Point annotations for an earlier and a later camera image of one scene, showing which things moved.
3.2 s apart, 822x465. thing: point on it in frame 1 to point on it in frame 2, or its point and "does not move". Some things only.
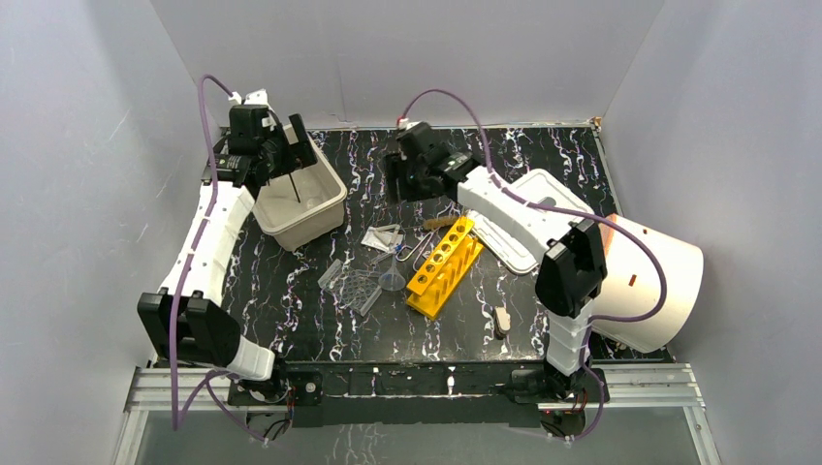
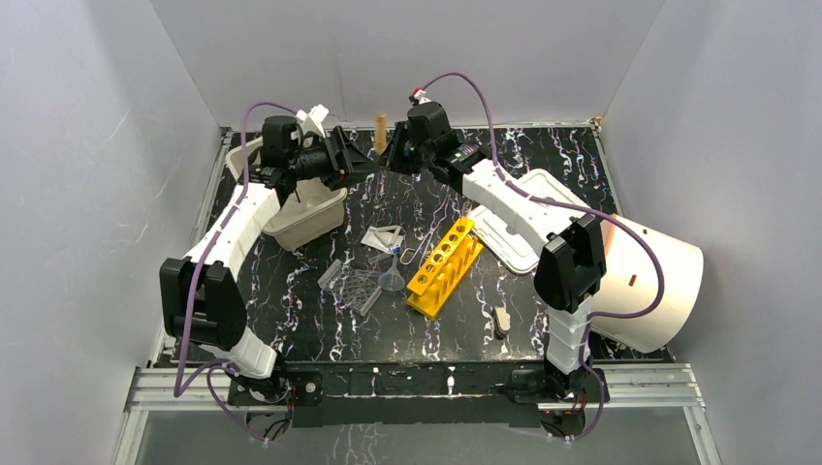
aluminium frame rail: (150, 389) does not move
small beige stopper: (502, 321) does not move
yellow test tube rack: (438, 276) does not move
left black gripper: (282, 149) to (334, 159)
